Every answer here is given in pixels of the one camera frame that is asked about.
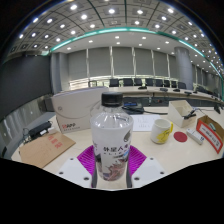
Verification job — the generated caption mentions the curved wooden conference desk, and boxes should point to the curved wooden conference desk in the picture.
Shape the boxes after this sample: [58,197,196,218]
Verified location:
[108,85,224,108]

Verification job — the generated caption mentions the white open organizer box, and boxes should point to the white open organizer box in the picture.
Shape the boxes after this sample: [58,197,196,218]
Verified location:
[167,99,198,129]

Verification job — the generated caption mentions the brown paper envelope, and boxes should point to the brown paper envelope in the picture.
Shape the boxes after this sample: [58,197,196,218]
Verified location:
[19,130,77,169]

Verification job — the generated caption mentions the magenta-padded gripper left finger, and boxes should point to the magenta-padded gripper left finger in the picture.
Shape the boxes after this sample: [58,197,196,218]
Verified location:
[57,144,98,189]

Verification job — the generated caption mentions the black desk microphone units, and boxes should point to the black desk microphone units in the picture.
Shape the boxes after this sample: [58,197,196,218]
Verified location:
[137,85,193,96]

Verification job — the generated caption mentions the brown cardboard box red label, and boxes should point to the brown cardboard box red label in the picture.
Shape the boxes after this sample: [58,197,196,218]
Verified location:
[195,115,224,155]

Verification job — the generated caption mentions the round ceiling lights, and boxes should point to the round ceiling lights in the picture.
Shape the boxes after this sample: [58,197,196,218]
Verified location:
[9,0,224,73]

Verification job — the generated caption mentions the flat round red coaster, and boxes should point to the flat round red coaster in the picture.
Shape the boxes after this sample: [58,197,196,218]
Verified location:
[173,131,188,143]

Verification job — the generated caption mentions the large white cardboard carton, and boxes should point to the large white cardboard carton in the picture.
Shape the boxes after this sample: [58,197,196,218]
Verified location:
[51,87,109,135]

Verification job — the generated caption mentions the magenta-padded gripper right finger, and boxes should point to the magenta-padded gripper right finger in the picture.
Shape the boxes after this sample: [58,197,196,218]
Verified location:
[126,145,166,188]

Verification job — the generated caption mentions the white printed paper sheet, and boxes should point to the white printed paper sheet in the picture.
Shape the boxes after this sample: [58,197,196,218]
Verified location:
[132,113,162,132]

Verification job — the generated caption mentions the black power adapter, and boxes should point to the black power adapter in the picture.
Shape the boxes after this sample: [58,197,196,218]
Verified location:
[23,120,54,141]

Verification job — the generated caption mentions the row of black office chairs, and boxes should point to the row of black office chairs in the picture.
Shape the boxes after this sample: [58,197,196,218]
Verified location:
[88,77,216,96]

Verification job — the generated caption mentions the black desk phone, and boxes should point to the black desk phone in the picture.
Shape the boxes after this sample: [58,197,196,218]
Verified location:
[121,102,145,115]

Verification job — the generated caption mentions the black marker pen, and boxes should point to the black marker pen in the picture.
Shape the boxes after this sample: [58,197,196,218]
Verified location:
[182,109,198,120]

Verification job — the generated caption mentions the clear bottle with black cap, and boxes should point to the clear bottle with black cap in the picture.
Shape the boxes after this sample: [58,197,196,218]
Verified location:
[89,92,135,183]

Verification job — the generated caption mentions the white mug with yellow handle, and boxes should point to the white mug with yellow handle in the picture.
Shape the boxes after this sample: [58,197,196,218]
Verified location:
[149,118,174,145]

